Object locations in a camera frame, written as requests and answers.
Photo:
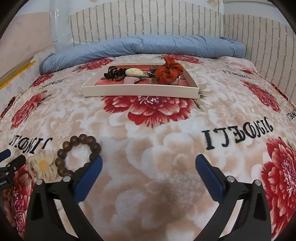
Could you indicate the blue rolled duvet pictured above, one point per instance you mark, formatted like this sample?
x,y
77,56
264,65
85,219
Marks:
x,y
196,46

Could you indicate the clear plastic sheet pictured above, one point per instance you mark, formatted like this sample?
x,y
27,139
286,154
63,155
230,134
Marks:
x,y
60,25

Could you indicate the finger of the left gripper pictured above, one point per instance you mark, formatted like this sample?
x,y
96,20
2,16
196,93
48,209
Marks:
x,y
5,154
15,164

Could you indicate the floral fleece blanket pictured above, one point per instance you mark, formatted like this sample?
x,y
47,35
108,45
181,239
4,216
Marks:
x,y
149,188

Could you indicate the cream flower scrunchie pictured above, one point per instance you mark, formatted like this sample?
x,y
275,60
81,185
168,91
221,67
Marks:
x,y
42,166

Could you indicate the brick-pattern jewelry tray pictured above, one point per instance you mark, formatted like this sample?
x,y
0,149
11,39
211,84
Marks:
x,y
98,85

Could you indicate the orange scrunchie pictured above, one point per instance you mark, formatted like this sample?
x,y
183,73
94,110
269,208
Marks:
x,y
169,72

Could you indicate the pink floral pillow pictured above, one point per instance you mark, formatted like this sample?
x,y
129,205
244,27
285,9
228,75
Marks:
x,y
238,63

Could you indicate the cream pink hair clip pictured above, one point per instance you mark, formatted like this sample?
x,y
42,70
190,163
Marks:
x,y
136,76

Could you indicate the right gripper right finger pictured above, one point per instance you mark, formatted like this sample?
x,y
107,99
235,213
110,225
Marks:
x,y
253,221

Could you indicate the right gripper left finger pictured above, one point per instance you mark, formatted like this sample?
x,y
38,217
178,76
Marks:
x,y
43,220

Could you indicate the black claw hair clip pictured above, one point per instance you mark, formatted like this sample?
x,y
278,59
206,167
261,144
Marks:
x,y
115,74

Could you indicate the brick-pattern headboard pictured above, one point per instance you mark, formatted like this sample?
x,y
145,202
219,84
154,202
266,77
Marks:
x,y
119,19

